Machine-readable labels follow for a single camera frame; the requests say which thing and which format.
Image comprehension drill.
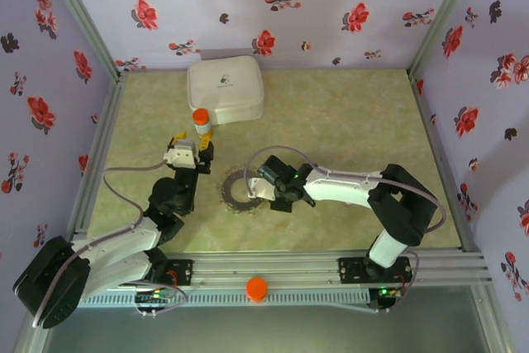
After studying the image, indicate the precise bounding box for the pill bottle with orange cap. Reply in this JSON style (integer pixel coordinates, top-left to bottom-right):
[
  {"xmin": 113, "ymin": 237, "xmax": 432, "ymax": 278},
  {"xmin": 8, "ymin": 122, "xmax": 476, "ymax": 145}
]
[{"xmin": 192, "ymin": 107, "xmax": 215, "ymax": 138}]

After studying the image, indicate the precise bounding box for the white medicine box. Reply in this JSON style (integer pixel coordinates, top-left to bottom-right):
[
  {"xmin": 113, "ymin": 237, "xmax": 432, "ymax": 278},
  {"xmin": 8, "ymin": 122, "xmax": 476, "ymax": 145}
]
[{"xmin": 186, "ymin": 55, "xmax": 266, "ymax": 126}]

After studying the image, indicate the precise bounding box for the orange round cap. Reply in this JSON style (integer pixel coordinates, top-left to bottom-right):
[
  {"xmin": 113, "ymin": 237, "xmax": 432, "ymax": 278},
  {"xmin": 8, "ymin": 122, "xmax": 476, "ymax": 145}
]
[{"xmin": 245, "ymin": 276, "xmax": 269, "ymax": 303}]

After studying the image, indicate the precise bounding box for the aluminium side rail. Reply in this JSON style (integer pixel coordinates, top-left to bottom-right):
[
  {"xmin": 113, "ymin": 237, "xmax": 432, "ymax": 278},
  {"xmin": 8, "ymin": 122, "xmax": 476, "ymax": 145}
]
[
  {"xmin": 408, "ymin": 71, "xmax": 472, "ymax": 251},
  {"xmin": 68, "ymin": 75, "xmax": 125, "ymax": 242}
]

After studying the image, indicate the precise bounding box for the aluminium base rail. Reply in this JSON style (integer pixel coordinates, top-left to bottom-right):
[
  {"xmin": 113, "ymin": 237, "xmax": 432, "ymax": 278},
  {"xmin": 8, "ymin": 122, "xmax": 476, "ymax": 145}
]
[{"xmin": 72, "ymin": 247, "xmax": 493, "ymax": 288}]

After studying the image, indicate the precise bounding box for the white slotted cable duct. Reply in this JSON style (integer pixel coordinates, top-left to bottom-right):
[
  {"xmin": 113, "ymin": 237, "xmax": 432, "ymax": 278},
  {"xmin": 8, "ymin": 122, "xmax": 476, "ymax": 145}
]
[{"xmin": 78, "ymin": 289, "xmax": 369, "ymax": 309}]

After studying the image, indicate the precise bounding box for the aluminium corner post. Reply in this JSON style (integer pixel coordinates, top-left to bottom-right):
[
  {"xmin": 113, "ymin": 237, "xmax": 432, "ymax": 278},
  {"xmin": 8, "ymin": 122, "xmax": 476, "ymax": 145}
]
[
  {"xmin": 36, "ymin": 0, "xmax": 127, "ymax": 81},
  {"xmin": 407, "ymin": 0, "xmax": 484, "ymax": 77}
]

